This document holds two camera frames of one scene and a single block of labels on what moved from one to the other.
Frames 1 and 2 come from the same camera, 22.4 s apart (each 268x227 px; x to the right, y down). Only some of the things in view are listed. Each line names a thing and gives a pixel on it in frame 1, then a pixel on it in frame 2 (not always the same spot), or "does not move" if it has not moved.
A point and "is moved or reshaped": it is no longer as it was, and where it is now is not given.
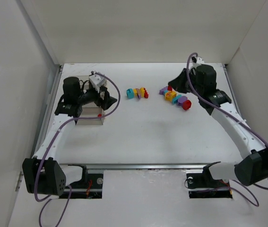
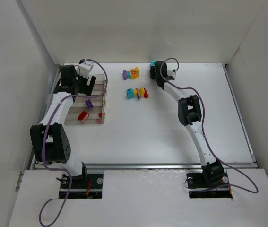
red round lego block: [186, 104] is moved or reshaped
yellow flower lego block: [169, 95] -> [134, 73]
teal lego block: [130, 93] does not move
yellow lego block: [142, 91] does not move
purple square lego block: [181, 100] is moved or reshaped
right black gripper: [185, 80] -> [152, 72]
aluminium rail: [222, 166] does not move
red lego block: [146, 94] does not move
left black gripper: [103, 98] -> [85, 84]
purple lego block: [161, 91] -> [125, 74]
